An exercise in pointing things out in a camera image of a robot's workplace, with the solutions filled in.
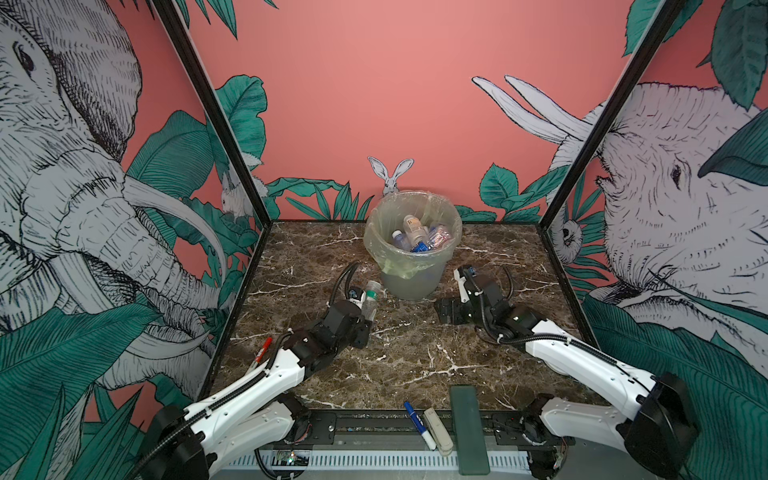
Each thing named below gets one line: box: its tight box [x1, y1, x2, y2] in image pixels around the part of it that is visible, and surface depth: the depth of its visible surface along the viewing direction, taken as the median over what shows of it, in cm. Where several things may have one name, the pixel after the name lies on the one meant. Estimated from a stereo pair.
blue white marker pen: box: [404, 401, 437, 451], surface depth 75 cm
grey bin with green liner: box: [364, 190, 463, 301], surface depth 92 cm
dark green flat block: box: [450, 385, 491, 475], surface depth 74 cm
